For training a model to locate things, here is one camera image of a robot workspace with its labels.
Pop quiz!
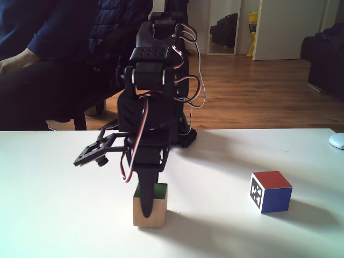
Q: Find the black chair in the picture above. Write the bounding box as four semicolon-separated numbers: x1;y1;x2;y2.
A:
47;91;120;132

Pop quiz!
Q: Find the red-topped wooden cube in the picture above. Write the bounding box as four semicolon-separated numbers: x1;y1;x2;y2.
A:
249;170;293;214

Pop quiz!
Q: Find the red white black servo cable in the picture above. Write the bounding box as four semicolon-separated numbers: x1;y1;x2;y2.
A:
171;23;206;110
120;92;151;184

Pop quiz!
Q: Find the dark quilted jacket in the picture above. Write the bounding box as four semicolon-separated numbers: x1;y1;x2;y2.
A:
88;0;154;81

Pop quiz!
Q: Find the yellow bag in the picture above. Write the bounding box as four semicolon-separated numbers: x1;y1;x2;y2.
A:
246;12;259;57

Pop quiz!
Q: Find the black gripper camera mount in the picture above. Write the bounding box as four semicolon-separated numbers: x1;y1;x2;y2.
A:
73;131;130;168

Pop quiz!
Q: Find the white door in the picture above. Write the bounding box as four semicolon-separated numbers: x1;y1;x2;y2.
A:
252;0;327;61

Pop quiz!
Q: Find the person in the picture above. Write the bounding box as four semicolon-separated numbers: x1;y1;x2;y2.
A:
0;0;120;131

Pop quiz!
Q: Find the person's hand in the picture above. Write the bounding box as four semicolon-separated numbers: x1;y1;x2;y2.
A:
0;49;44;77

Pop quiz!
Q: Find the white round device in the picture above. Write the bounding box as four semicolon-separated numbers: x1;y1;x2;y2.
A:
328;133;344;151

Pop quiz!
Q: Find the black sofa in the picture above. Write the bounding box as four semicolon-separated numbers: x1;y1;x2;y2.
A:
300;23;344;102

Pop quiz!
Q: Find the white framed mirror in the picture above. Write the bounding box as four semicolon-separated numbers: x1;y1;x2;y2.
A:
206;0;241;56

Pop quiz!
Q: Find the green-topped wooden cube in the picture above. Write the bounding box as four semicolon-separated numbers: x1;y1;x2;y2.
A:
133;182;169;228

